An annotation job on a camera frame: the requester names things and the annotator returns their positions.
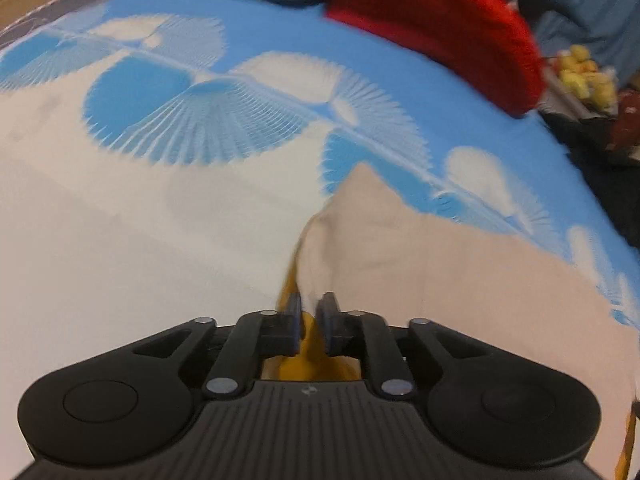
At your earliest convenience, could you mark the yellow plush toy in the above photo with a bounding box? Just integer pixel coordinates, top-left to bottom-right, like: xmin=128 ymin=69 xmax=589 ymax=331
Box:
xmin=549 ymin=44 xmax=620 ymax=112

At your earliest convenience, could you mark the red garment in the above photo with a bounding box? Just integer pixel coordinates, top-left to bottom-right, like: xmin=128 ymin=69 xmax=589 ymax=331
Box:
xmin=325 ymin=0 xmax=547 ymax=120

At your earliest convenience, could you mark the blue white yellow printed blanket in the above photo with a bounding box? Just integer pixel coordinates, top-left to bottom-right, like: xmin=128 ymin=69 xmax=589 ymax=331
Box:
xmin=0 ymin=0 xmax=640 ymax=480

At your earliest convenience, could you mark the dark cloth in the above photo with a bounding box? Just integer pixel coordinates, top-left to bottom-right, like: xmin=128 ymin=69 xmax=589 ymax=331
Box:
xmin=542 ymin=109 xmax=640 ymax=248

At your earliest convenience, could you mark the blue curtain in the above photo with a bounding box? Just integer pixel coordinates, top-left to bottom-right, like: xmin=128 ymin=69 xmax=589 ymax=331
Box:
xmin=497 ymin=0 xmax=640 ymax=78

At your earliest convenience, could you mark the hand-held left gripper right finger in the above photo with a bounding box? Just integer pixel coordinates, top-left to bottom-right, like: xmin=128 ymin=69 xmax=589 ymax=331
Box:
xmin=316 ymin=292 xmax=482 ymax=400

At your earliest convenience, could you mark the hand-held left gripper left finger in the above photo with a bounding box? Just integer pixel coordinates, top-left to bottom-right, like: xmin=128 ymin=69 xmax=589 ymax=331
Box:
xmin=132 ymin=292 xmax=305 ymax=401

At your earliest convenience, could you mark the beige garment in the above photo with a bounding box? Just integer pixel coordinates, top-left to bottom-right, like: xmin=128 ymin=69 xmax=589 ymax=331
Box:
xmin=292 ymin=162 xmax=640 ymax=480

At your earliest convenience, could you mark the dark red object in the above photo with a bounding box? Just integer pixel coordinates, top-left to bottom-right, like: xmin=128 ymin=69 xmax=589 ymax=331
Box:
xmin=607 ymin=91 xmax=640 ymax=153

